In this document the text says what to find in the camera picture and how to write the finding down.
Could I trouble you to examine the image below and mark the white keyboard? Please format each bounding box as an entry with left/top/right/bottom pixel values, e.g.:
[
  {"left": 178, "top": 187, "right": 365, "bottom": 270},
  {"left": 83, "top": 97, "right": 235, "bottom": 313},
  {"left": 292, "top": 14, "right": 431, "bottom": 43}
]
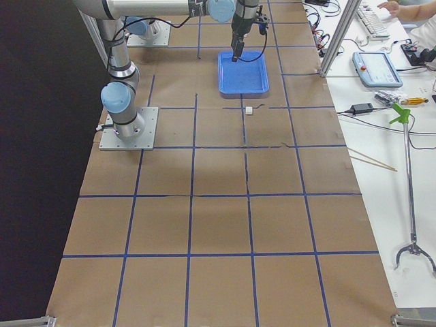
[{"left": 356, "top": 1, "right": 390, "bottom": 41}]

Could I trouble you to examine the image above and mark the yellow tool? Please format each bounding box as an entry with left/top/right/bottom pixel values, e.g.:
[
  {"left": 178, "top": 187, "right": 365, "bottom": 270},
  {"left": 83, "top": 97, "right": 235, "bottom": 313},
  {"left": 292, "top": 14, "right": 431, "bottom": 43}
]
[{"left": 401, "top": 97, "right": 429, "bottom": 106}]

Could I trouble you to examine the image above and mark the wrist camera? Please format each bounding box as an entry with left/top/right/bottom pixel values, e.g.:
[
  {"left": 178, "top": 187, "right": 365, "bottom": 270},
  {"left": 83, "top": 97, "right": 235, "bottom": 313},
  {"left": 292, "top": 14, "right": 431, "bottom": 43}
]
[{"left": 255, "top": 12, "right": 269, "bottom": 35}]

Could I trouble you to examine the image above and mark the wooden chopstick pair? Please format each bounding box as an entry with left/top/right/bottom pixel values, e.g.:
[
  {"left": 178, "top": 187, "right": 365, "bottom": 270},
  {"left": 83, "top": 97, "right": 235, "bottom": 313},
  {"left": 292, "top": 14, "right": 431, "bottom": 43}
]
[{"left": 347, "top": 147, "right": 397, "bottom": 172}]

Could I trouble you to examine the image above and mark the teach pendant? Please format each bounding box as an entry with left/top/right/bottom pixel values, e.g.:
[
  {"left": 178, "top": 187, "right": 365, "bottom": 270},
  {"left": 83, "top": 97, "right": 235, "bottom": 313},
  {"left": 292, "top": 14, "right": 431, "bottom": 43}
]
[{"left": 352, "top": 52, "right": 403, "bottom": 88}]

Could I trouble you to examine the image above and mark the black power adapter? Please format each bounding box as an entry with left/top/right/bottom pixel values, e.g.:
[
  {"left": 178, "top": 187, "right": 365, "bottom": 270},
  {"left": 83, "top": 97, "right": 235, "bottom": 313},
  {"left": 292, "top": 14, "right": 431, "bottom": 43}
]
[{"left": 350, "top": 103, "right": 374, "bottom": 115}]

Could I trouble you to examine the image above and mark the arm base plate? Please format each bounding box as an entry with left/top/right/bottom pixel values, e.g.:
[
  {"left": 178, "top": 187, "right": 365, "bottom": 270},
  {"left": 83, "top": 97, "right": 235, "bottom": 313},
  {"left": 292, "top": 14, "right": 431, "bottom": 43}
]
[
  {"left": 127, "top": 20, "right": 171, "bottom": 48},
  {"left": 99, "top": 107, "right": 159, "bottom": 151}
]

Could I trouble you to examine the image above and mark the blue plastic tray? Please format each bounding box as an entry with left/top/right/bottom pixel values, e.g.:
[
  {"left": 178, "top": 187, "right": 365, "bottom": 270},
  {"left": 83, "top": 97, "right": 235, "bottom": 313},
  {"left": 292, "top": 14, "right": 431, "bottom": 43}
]
[{"left": 217, "top": 50, "right": 270, "bottom": 99}]

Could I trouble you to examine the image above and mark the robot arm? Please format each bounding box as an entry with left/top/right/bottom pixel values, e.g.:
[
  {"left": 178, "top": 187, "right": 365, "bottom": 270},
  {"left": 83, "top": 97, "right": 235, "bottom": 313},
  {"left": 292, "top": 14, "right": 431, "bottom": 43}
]
[
  {"left": 125, "top": 16, "right": 161, "bottom": 41},
  {"left": 74, "top": 1, "right": 259, "bottom": 140}
]

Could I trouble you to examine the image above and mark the person hand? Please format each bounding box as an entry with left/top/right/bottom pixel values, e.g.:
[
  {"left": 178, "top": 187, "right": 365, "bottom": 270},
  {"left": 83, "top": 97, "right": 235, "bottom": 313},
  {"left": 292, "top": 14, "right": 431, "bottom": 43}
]
[{"left": 377, "top": 1, "right": 401, "bottom": 17}]

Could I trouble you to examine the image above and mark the green handled reacher grabber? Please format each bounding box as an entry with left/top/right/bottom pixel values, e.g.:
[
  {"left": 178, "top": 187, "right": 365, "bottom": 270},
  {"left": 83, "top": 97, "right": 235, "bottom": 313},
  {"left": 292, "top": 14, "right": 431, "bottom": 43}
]
[{"left": 389, "top": 103, "right": 435, "bottom": 277}]

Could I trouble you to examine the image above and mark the aluminium frame post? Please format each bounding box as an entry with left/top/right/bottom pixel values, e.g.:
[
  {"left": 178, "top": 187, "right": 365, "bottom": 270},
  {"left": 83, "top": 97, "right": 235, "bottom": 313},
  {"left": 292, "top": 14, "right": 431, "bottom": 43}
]
[{"left": 319, "top": 0, "right": 361, "bottom": 78}]

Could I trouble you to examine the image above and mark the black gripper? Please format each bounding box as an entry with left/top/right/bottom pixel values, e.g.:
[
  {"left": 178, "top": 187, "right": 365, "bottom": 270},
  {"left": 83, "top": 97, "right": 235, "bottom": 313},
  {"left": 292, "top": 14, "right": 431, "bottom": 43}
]
[{"left": 231, "top": 0, "right": 259, "bottom": 62}]

